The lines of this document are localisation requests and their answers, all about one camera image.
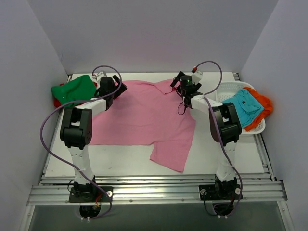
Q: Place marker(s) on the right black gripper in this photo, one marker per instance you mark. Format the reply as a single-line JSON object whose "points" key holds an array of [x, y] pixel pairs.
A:
{"points": [[179, 78]]}

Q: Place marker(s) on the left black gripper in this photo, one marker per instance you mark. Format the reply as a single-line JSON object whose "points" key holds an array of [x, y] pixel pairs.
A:
{"points": [[118, 84]]}

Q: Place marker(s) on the pink t-shirt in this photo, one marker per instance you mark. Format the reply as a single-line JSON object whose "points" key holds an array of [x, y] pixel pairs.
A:
{"points": [[147, 114]]}

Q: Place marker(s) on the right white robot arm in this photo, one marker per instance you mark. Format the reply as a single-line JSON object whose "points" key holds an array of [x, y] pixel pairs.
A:
{"points": [[224, 123]]}

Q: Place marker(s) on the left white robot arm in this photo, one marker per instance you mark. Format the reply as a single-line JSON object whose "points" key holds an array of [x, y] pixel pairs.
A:
{"points": [[76, 131]]}

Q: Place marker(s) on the green folded t-shirt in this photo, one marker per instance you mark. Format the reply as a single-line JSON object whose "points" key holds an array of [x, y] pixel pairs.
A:
{"points": [[81, 88]]}

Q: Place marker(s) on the white perforated plastic basket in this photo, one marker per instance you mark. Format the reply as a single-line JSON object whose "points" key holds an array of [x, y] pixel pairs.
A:
{"points": [[227, 90]]}

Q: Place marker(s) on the red folded t-shirt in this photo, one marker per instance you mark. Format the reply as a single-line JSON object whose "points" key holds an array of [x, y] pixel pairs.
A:
{"points": [[56, 103]]}

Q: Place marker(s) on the turquoise t-shirt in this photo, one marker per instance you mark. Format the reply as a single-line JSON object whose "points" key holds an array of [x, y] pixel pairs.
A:
{"points": [[247, 107]]}

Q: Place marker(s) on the orange t-shirt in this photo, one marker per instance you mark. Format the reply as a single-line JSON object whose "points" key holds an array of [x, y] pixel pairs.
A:
{"points": [[267, 108]]}

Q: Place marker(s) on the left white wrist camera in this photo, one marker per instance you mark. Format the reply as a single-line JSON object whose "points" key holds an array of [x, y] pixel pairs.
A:
{"points": [[98, 76]]}

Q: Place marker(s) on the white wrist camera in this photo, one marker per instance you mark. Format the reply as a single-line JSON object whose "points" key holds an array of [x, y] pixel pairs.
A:
{"points": [[98, 76], [196, 75]]}

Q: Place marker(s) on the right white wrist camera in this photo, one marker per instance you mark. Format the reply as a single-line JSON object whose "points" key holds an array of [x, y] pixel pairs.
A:
{"points": [[196, 75]]}

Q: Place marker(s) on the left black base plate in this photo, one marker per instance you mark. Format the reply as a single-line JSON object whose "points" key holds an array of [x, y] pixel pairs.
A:
{"points": [[90, 194]]}

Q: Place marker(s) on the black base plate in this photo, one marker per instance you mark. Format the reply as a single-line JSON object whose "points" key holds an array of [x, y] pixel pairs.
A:
{"points": [[90, 194], [212, 193]]}

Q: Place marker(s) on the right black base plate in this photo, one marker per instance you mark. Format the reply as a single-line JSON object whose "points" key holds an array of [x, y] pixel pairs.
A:
{"points": [[212, 193]]}

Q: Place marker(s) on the aluminium rail frame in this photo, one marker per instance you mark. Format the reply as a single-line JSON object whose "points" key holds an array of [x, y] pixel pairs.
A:
{"points": [[138, 180]]}

